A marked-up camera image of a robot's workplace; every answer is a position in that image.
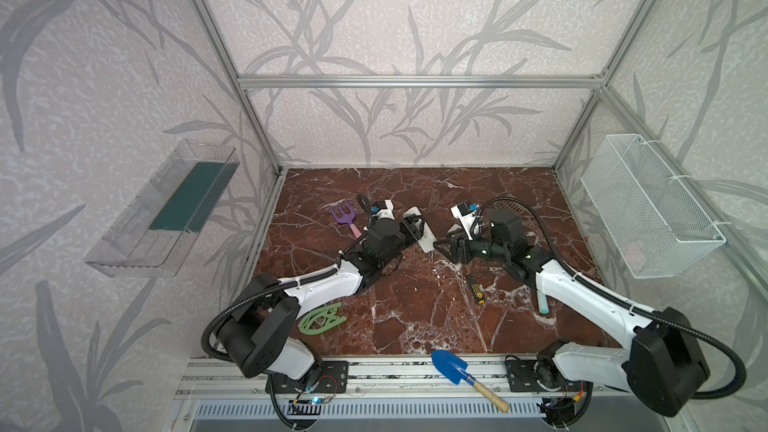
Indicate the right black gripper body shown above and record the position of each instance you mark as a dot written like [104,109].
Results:
[459,246]

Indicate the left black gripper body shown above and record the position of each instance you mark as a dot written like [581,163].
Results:
[402,231]

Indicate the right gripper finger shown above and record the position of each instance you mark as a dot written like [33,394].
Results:
[448,255]
[446,243]

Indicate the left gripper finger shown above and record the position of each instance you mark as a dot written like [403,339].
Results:
[413,224]
[415,236]

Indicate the black yellow screwdriver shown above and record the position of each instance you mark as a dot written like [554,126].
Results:
[475,289]

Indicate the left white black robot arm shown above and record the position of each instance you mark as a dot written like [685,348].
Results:
[254,332]

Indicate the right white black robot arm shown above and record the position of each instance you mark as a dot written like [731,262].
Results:
[661,358]

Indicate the purple toy garden fork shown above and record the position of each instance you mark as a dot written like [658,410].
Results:
[344,213]

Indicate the light blue spatula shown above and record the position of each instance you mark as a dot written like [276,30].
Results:
[542,302]

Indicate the green plastic hanger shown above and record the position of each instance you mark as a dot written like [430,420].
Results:
[322,320]

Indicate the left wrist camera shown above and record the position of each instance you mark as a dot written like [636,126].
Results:
[382,209]

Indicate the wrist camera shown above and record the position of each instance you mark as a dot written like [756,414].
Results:
[382,209]
[465,211]

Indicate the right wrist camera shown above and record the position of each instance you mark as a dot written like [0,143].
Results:
[465,211]

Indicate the blue shovel wooden handle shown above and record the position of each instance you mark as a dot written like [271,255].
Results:
[455,370]

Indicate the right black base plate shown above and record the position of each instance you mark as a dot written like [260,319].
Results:
[531,375]

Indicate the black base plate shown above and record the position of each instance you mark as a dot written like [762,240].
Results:
[531,375]
[326,378]

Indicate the aluminium front rail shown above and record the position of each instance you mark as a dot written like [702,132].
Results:
[379,376]

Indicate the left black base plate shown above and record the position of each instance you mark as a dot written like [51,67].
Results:
[326,378]

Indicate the white wire basket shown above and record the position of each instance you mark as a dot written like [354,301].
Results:
[659,228]

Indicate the clear plastic wall bin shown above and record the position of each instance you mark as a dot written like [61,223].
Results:
[155,233]

